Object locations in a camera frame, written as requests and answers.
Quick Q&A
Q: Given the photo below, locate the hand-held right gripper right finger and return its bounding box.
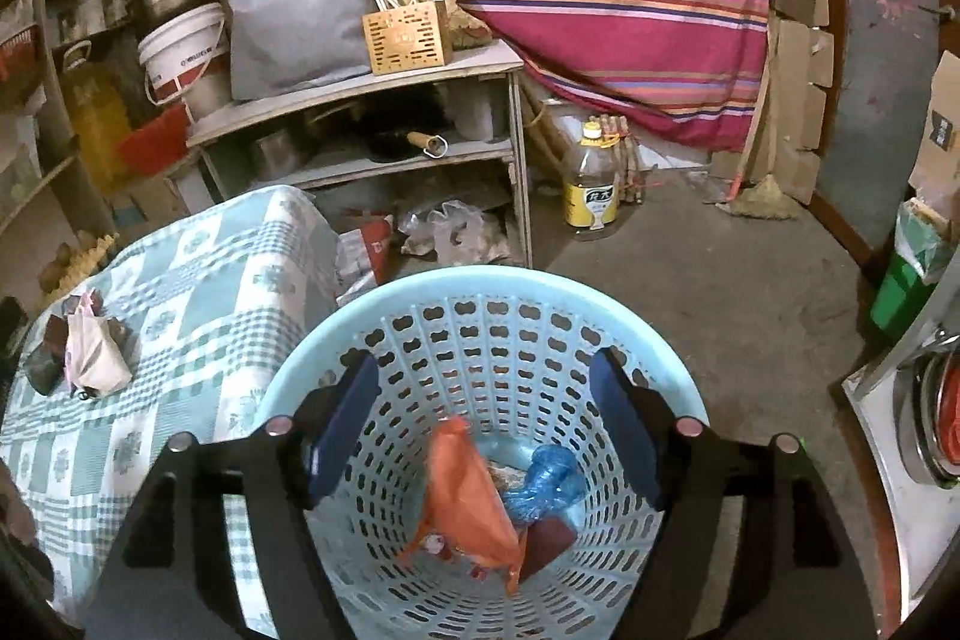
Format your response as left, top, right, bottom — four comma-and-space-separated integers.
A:
587, 346, 880, 640

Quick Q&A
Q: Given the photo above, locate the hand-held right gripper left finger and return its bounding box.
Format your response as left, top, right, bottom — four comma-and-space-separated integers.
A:
81, 350, 383, 640

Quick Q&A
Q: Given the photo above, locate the blue plastic bag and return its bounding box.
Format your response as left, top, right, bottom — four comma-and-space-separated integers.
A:
501, 445, 586, 525

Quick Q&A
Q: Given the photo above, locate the dark red wrapper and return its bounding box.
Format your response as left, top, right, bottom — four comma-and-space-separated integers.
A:
517, 520, 578, 585

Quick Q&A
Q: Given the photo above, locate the orange plastic packet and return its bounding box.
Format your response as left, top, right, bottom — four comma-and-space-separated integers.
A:
397, 416, 522, 596

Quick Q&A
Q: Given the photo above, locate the light blue plastic basket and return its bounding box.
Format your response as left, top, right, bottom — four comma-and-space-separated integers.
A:
251, 267, 710, 640

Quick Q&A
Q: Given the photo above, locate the beige cloth pouch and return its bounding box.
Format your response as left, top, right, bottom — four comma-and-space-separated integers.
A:
64, 299, 134, 397

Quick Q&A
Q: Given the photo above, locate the red and white packet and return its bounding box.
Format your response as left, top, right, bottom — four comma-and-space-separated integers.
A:
334, 216, 395, 304

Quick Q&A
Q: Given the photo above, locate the clear plastic bag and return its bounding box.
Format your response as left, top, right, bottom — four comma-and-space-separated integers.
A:
397, 199, 511, 266

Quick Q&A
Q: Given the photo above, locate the clear oil bottle yellow cap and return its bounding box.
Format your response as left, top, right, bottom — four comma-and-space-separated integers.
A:
562, 119, 623, 242

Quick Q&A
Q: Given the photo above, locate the straw broom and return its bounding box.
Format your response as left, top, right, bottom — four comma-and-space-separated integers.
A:
724, 21, 800, 221

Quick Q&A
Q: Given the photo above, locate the small metal pot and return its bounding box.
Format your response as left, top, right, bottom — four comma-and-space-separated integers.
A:
247, 126, 305, 180

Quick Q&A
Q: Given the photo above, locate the cardboard box blue print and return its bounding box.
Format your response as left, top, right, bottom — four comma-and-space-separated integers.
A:
112, 175, 188, 221

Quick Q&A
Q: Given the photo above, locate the green bin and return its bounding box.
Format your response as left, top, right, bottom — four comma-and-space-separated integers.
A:
870, 197, 953, 337

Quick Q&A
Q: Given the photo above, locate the metal bowl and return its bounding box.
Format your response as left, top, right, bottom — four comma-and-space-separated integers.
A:
904, 332, 960, 487

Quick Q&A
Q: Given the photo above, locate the yellow egg tray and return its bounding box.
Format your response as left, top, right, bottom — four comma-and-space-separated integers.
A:
41, 231, 121, 292

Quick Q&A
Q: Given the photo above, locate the low wooden cabinet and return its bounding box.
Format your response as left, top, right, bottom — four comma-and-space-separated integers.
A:
186, 36, 535, 270

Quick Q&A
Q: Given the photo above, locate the red plastic basket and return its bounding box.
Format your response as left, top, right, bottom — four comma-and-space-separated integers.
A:
114, 104, 192, 175

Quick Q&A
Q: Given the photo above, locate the wooden chopstick holder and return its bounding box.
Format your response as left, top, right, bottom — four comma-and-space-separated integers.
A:
362, 2, 453, 76

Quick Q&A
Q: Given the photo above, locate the yellow oil jug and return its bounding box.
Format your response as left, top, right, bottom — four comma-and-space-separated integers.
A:
60, 40, 132, 176

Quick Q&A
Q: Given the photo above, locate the grey fabric bag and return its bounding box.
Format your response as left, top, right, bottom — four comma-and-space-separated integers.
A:
225, 0, 398, 101

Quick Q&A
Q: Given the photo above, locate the white plastic bucket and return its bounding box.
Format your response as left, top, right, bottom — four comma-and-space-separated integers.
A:
137, 2, 232, 116

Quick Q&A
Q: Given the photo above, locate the cardboard box black label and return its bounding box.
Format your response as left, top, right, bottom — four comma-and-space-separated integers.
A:
907, 51, 960, 214

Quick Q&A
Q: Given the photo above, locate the wooden shelf unit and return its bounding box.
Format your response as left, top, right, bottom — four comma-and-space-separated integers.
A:
0, 0, 196, 281

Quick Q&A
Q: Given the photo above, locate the black pan wooden handle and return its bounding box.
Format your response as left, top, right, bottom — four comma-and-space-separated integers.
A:
367, 128, 451, 165

